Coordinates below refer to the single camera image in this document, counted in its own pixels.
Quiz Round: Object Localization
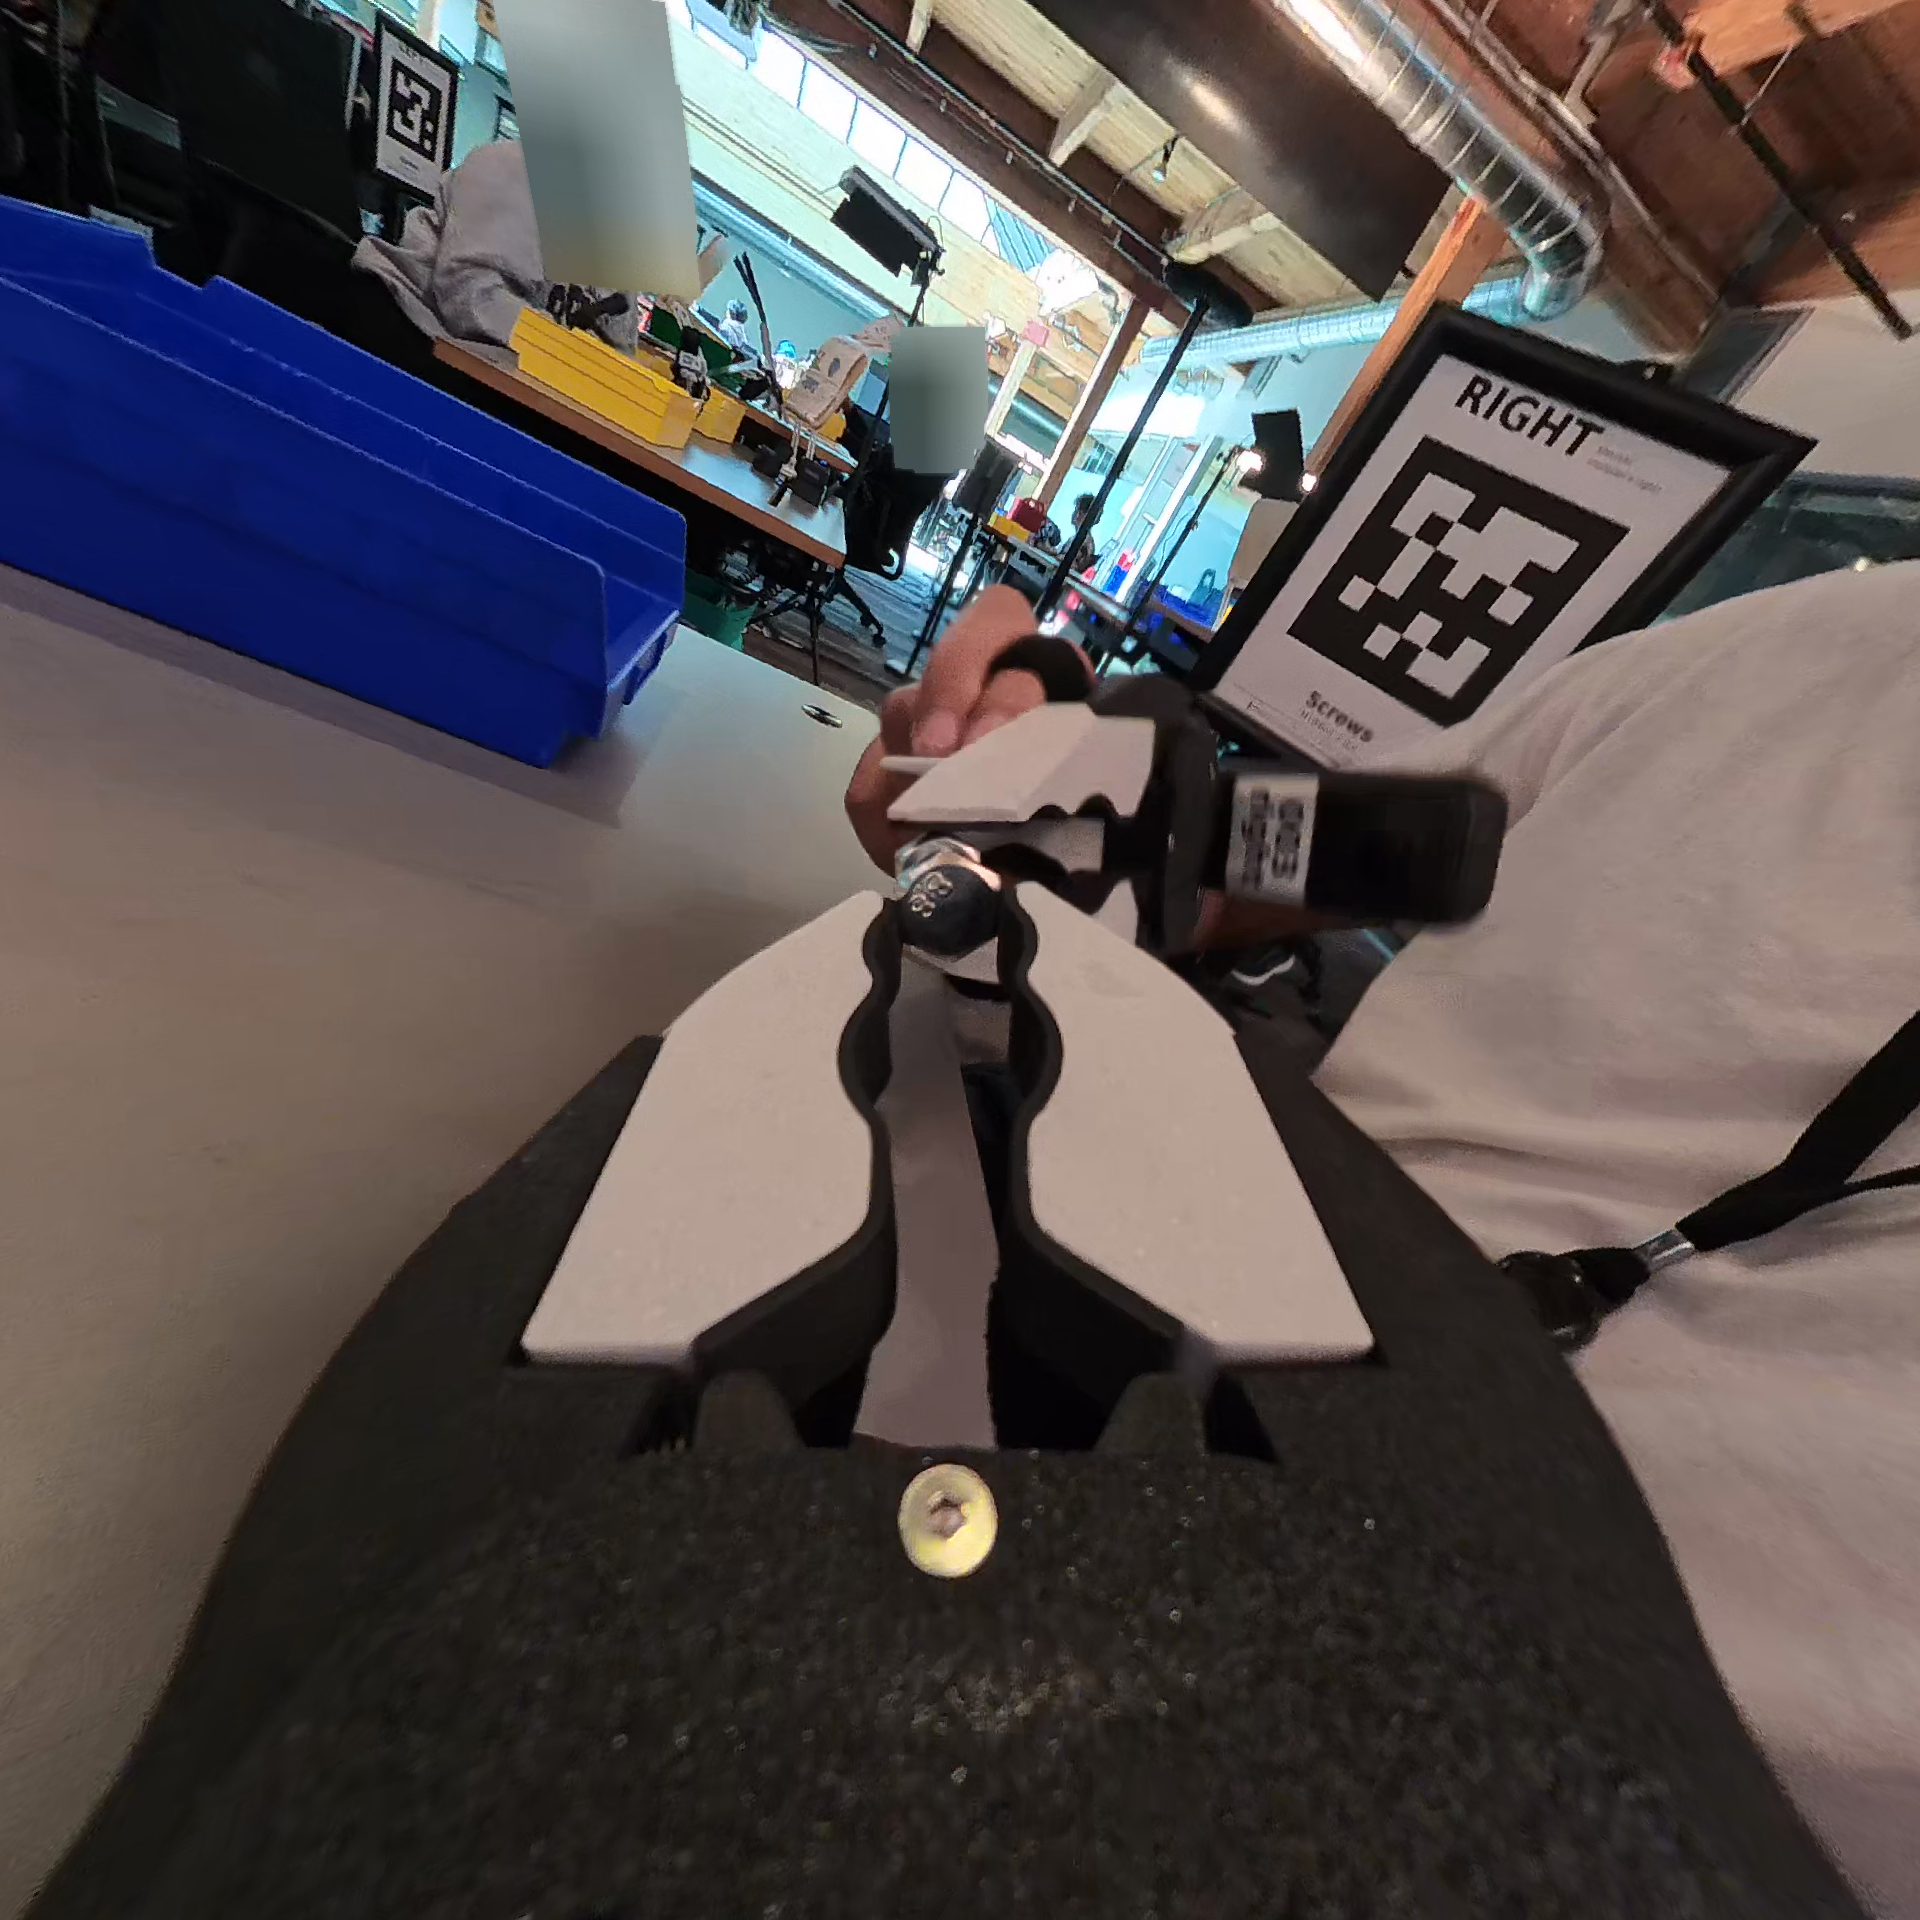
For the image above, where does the yellow plastic bin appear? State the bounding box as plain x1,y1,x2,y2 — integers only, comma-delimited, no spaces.
509,305,704,447

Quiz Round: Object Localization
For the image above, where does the black framed marker sign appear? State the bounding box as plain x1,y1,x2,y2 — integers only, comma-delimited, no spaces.
1200,298,1820,769

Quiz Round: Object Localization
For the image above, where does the black office chair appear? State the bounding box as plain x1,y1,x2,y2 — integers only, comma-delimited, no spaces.
839,440,962,646

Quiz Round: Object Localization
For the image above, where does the spiral metal air duct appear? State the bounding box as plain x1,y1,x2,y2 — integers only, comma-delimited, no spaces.
1140,0,1618,368

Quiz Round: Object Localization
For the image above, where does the steel hex bolt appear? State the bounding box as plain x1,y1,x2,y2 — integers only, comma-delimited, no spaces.
896,862,1003,965

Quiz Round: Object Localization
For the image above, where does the white marker tag card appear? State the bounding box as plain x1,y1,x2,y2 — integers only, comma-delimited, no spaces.
368,11,459,190

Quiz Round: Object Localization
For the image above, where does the wooden work table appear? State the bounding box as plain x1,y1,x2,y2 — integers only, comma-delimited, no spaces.
434,336,854,571

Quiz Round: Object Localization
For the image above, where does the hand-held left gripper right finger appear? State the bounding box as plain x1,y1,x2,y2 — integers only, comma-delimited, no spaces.
996,886,1378,1367

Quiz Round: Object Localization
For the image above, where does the black monitor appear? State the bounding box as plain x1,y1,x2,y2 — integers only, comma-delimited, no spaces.
83,0,368,288

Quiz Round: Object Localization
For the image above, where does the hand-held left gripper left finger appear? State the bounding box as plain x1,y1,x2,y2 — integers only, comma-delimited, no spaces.
520,886,903,1367

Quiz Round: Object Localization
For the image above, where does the black light panel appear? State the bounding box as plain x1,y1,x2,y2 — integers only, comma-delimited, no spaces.
829,166,946,278

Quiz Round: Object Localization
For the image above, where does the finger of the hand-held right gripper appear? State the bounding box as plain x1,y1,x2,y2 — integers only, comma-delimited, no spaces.
996,833,1150,922
882,710,1160,826

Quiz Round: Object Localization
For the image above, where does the black tripod stand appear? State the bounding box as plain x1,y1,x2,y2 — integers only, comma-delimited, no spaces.
1020,263,1277,677

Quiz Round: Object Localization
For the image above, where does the blue plastic bin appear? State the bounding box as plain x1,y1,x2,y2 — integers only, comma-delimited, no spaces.
0,193,687,769

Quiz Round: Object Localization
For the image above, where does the person's right hand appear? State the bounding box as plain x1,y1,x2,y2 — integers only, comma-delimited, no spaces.
843,584,1098,872

